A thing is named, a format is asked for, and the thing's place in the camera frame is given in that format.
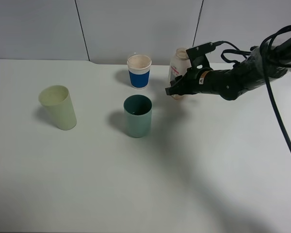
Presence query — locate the pale yellow-green plastic cup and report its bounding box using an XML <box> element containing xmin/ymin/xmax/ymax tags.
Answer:
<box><xmin>38</xmin><ymin>85</ymin><xmax>77</xmax><ymax>131</ymax></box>

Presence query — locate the clear plastic drink bottle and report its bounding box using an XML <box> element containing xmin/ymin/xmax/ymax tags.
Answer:
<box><xmin>169</xmin><ymin>47</ymin><xmax>192</xmax><ymax>100</ymax></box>

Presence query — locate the blue sleeved paper cup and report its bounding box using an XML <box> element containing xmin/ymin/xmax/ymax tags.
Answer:
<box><xmin>127</xmin><ymin>54</ymin><xmax>152</xmax><ymax>89</ymax></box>

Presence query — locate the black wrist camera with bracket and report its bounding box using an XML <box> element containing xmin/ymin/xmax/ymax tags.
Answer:
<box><xmin>186</xmin><ymin>41</ymin><xmax>221</xmax><ymax>73</ymax></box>

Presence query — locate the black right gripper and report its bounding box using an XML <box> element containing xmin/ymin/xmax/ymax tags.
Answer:
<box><xmin>165</xmin><ymin>66</ymin><xmax>255</xmax><ymax>100</ymax></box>

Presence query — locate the teal green plastic cup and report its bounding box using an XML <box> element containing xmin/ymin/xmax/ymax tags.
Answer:
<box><xmin>123</xmin><ymin>95</ymin><xmax>152</xmax><ymax>138</ymax></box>

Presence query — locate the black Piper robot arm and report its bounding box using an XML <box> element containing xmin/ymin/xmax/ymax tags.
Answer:
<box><xmin>165</xmin><ymin>25</ymin><xmax>291</xmax><ymax>100</ymax></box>

